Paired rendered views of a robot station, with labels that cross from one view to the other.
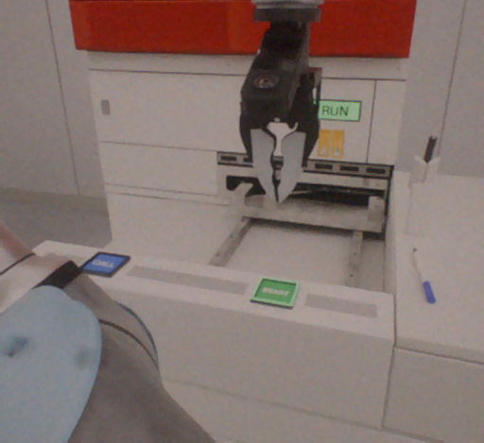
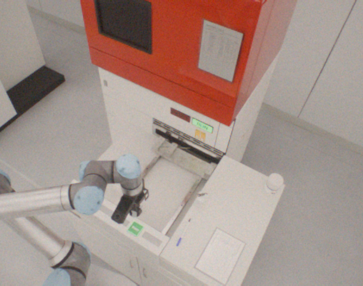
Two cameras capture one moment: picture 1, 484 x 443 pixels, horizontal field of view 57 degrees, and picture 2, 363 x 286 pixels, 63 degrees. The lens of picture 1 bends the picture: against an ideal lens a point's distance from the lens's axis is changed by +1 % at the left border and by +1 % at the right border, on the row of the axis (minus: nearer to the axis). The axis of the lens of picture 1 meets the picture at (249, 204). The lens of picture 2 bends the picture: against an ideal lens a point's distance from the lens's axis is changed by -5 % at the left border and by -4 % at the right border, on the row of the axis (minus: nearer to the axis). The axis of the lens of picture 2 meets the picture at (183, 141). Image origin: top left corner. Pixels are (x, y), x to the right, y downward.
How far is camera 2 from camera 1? 99 cm
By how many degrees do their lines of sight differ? 29
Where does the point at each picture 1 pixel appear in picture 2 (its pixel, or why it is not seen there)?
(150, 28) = (122, 70)
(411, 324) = (165, 252)
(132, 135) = (117, 97)
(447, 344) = (170, 261)
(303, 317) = (138, 241)
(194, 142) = (143, 110)
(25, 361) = not seen: outside the picture
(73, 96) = not seen: outside the picture
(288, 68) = (124, 213)
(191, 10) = (140, 72)
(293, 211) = (177, 160)
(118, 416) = not seen: outside the picture
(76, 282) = (71, 254)
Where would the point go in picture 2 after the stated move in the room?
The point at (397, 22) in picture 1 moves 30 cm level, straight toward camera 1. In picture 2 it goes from (225, 114) to (190, 161)
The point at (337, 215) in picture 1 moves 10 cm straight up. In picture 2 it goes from (193, 169) to (195, 158)
